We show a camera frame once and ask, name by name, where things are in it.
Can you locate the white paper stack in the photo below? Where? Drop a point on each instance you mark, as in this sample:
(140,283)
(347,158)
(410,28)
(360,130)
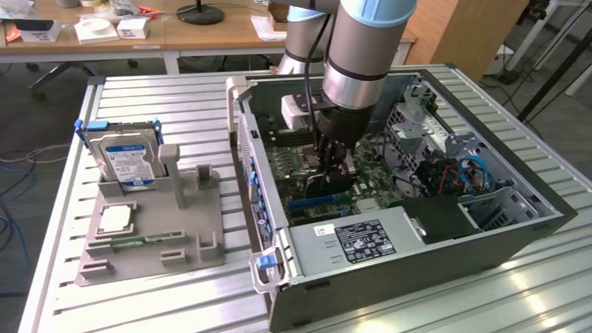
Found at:
(268,29)

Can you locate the black Nvidia graphics card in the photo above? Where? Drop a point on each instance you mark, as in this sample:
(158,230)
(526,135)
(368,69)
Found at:
(324,189)

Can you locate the white box with tape roll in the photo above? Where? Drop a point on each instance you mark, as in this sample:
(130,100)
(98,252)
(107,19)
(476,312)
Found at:
(95,31)

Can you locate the grey parts rack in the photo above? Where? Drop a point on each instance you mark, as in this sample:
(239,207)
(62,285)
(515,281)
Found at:
(152,222)

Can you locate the black lamp base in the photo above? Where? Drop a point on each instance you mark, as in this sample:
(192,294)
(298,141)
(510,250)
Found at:
(202,15)

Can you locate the black chair base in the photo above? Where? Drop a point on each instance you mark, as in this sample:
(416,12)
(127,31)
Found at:
(51,74)

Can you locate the green motherboard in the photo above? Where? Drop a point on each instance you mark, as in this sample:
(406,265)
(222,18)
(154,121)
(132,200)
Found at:
(375,184)

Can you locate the white box with black lid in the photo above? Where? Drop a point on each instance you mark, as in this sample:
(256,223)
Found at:
(39,33)

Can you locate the blue case release latch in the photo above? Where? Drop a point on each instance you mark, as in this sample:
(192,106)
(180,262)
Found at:
(264,262)

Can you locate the hard disk with blue label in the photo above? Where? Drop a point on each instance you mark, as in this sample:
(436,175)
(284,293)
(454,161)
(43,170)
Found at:
(124,163)

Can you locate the metal disk bay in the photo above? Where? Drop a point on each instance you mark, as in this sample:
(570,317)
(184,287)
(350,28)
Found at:
(504,208)

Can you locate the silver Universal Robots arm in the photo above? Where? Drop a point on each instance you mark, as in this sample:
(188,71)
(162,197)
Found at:
(356,69)

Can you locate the silver CPU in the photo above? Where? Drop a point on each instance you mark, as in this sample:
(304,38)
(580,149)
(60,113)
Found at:
(115,220)

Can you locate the silver chipset heatsink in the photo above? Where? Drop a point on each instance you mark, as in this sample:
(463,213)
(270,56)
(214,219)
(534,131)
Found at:
(368,205)

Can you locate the black stand pole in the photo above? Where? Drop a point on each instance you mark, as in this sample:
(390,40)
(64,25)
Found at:
(555,78)

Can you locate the blue expansion slot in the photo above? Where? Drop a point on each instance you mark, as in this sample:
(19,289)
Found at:
(315,203)

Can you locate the blue disk caddy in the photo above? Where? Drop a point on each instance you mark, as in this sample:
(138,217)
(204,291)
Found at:
(95,125)

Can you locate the CPU socket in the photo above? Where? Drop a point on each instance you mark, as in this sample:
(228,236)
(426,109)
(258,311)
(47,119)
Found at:
(307,159)

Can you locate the perforated metal drive cage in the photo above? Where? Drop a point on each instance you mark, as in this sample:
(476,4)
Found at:
(410,138)

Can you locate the grey power supply unit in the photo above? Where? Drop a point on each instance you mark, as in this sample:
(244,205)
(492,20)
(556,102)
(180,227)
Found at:
(315,249)

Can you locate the black open PC case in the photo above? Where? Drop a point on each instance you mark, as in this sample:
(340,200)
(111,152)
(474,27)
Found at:
(416,277)

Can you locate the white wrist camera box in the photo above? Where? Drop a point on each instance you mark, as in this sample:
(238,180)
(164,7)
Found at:
(294,112)

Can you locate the green RAM stick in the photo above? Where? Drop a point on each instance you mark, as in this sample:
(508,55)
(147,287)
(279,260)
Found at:
(296,181)
(148,239)

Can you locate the small white box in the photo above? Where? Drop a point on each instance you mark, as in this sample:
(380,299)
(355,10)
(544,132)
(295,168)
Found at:
(132,27)

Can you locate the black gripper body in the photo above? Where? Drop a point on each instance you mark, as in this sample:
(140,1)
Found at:
(344,125)

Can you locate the wooden desk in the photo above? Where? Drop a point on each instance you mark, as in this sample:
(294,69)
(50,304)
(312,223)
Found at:
(60,46)

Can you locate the blue card retention latch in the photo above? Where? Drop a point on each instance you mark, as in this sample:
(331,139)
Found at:
(254,180)

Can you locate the brown cardboard box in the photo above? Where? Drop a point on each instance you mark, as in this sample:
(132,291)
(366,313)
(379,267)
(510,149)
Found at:
(278,12)

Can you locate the wooden cabinet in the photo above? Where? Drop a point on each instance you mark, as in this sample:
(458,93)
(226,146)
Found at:
(463,34)

